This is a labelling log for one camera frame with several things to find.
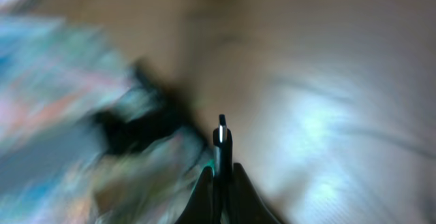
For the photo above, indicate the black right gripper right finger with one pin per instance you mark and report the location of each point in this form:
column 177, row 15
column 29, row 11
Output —
column 246, row 205

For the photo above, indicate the colourful painted backdrop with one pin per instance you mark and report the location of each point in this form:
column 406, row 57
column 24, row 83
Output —
column 88, row 133

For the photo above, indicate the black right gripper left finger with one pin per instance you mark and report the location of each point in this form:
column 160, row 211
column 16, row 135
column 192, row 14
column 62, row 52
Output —
column 199, row 207

